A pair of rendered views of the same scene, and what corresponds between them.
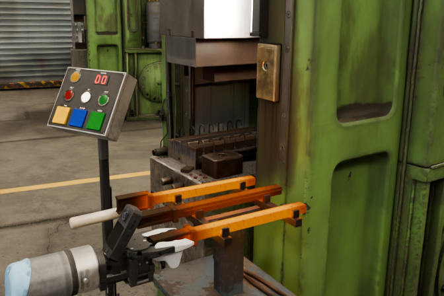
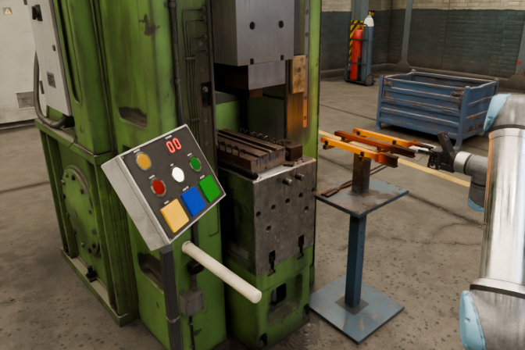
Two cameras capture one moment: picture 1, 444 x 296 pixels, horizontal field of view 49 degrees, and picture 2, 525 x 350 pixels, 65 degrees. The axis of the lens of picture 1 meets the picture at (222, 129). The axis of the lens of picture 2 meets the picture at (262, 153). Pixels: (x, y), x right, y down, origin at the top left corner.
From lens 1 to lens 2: 2.63 m
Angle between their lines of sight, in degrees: 92
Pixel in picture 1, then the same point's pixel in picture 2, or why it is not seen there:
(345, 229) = not seen: hidden behind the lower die
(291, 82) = (308, 76)
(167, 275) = (358, 208)
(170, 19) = (253, 49)
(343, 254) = not seen: hidden behind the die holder
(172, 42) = (257, 69)
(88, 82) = (163, 157)
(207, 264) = (336, 198)
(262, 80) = (297, 80)
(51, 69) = not seen: outside the picture
